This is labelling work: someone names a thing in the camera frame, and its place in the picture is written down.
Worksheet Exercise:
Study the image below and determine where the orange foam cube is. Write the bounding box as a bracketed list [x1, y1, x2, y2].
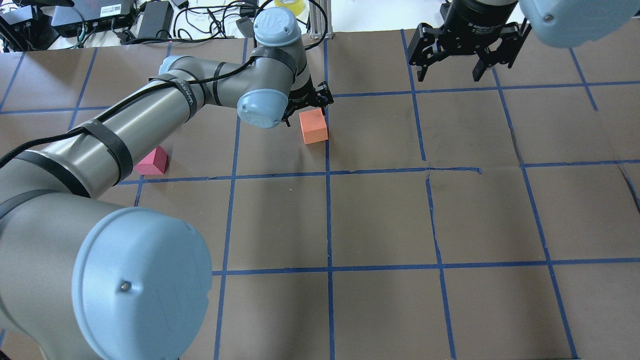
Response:
[299, 108, 329, 145]

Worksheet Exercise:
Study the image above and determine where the aluminium frame post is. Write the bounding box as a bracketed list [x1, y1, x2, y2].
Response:
[307, 0, 334, 40]

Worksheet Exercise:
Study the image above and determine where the yellow tape roll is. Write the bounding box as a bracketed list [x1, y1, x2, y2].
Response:
[274, 0, 306, 16]

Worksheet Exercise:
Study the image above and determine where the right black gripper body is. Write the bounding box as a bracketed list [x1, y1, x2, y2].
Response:
[429, 0, 529, 58]

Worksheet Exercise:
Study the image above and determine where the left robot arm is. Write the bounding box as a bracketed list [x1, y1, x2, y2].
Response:
[1, 6, 333, 360]

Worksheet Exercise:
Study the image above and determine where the pink foam cube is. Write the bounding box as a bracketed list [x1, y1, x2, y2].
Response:
[134, 146, 169, 176]

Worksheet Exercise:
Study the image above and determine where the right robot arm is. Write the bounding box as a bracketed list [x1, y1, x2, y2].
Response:
[407, 0, 640, 82]

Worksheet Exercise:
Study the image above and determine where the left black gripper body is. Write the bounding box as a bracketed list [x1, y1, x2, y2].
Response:
[286, 74, 325, 114]

